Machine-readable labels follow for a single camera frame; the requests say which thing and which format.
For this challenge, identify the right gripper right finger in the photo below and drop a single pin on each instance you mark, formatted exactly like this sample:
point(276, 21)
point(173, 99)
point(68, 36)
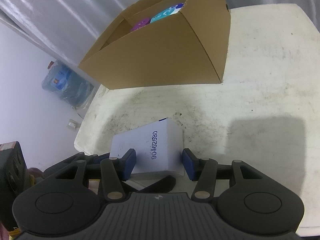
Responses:
point(204, 172)

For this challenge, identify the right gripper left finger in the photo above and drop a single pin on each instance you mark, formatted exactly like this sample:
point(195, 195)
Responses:
point(114, 173)

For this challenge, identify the white cardboard box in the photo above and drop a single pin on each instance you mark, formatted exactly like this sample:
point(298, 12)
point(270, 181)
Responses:
point(158, 148)

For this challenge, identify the purple lid air freshener jar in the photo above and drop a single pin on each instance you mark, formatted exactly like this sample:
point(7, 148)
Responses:
point(141, 24)

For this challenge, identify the blue white wet wipes pack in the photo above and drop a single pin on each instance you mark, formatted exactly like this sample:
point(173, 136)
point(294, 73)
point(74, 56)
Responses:
point(167, 12)

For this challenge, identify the blue water jug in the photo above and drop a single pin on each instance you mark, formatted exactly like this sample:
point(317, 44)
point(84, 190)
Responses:
point(66, 84)

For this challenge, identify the brown cardboard box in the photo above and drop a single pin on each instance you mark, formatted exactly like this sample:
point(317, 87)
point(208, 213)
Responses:
point(189, 47)

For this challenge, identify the white grey curtain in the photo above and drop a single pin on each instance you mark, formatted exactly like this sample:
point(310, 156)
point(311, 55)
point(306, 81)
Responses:
point(64, 29)

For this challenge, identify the white wall socket with plug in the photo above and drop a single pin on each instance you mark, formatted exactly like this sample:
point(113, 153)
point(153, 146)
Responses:
point(73, 125)

